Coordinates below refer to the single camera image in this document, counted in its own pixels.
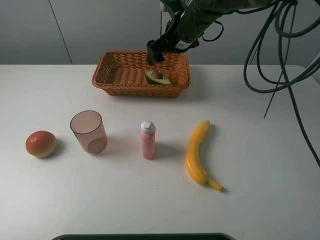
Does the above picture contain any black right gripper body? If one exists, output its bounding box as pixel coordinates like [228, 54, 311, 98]
[159, 4, 220, 53]

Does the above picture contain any halved avocado with pit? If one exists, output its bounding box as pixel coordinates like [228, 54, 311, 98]
[145, 69, 171, 85]

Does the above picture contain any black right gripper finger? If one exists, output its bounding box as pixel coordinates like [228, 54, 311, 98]
[146, 40, 165, 66]

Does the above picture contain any woven wicker basket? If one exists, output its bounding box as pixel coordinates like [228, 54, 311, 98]
[91, 50, 191, 98]

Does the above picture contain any translucent brown plastic cup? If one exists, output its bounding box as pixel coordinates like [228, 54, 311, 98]
[70, 110, 108, 155]

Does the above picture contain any pink bottle white cap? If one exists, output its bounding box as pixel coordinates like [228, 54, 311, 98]
[140, 121, 156, 160]

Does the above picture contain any black cable bundle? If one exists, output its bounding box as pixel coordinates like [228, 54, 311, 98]
[243, 0, 320, 168]

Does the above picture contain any yellow banana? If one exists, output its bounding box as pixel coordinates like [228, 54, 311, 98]
[185, 121, 224, 192]

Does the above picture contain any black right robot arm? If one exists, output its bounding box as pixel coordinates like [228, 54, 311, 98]
[146, 0, 278, 66]

